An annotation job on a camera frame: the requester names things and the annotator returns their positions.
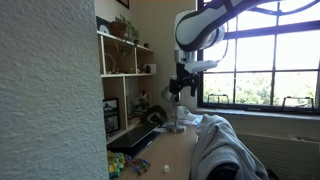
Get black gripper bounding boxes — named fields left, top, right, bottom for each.
left=169, top=63, right=201, bottom=103

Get white baseball cap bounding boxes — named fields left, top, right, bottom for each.
left=176, top=105, right=204, bottom=126

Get white papers on desk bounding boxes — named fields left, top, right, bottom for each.
left=156, top=117, right=202, bottom=133

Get black round case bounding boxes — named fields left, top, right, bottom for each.
left=140, top=104, right=169, bottom=127

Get grey hoodie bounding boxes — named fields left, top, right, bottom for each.
left=189, top=113, right=270, bottom=180

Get black laptop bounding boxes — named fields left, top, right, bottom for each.
left=106, top=123, right=163, bottom=158

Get light wooden shelf hutch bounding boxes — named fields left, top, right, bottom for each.
left=96, top=30, right=158, bottom=146

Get white window sill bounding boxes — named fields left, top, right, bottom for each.
left=196, top=107, right=320, bottom=122

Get green potted plant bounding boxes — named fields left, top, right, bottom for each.
left=109, top=13, right=140, bottom=45

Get colourful toy pile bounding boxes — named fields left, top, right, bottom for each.
left=107, top=151, right=127, bottom=179

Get large dark framed picture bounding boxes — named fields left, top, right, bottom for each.
left=96, top=15, right=113, bottom=35

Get white radiator cover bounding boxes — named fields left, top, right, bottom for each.
left=235, top=132, right=320, bottom=180

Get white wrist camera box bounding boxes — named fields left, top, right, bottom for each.
left=184, top=59, right=220, bottom=74

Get black window guard bracket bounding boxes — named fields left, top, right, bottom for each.
left=207, top=93, right=231, bottom=105
left=281, top=95, right=316, bottom=110

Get black double photo frame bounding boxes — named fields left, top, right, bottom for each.
left=102, top=97, right=121, bottom=136

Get purple red bead necklaces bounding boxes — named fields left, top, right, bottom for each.
left=124, top=156, right=152, bottom=177

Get dark hanging wall picture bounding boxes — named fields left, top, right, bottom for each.
left=115, top=0, right=130, bottom=10

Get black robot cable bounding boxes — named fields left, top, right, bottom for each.
left=248, top=0, right=320, bottom=17

